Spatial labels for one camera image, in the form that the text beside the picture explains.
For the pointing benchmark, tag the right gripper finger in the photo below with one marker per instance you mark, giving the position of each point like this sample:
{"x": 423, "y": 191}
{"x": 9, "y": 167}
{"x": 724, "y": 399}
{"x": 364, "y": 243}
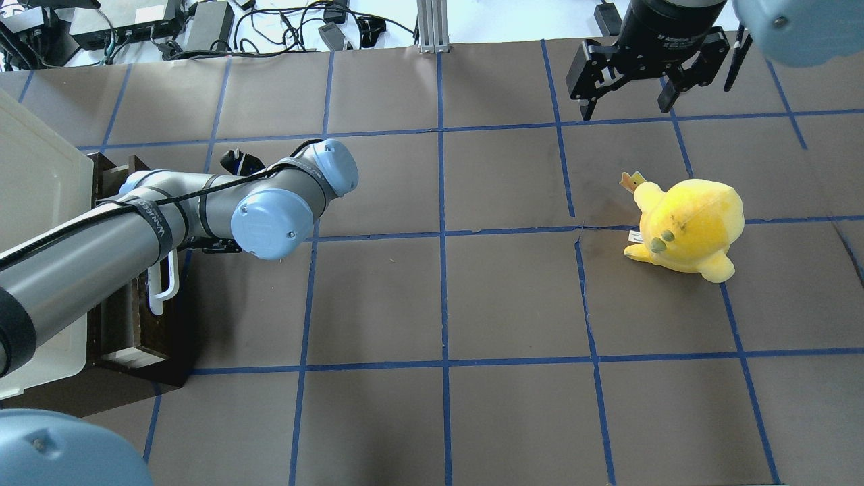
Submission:
{"x": 593, "y": 73}
{"x": 708, "y": 61}

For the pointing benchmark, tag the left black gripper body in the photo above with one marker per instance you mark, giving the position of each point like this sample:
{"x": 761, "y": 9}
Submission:
{"x": 245, "y": 162}

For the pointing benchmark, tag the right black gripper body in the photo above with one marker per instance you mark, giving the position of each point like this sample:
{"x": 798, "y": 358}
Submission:
{"x": 660, "y": 27}

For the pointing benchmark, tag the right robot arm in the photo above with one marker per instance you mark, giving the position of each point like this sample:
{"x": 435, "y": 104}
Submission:
{"x": 800, "y": 34}

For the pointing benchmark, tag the yellow plush toy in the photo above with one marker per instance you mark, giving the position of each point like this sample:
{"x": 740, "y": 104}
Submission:
{"x": 688, "y": 228}

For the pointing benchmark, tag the white cabinet box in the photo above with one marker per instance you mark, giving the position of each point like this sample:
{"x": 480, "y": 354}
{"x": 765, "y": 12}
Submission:
{"x": 44, "y": 182}

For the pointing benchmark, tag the white drawer handle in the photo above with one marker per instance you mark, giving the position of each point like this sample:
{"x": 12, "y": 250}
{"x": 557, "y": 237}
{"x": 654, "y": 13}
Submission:
{"x": 162, "y": 283}

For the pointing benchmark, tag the aluminium frame post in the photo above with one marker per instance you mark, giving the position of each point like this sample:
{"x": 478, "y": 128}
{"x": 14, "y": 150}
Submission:
{"x": 432, "y": 27}

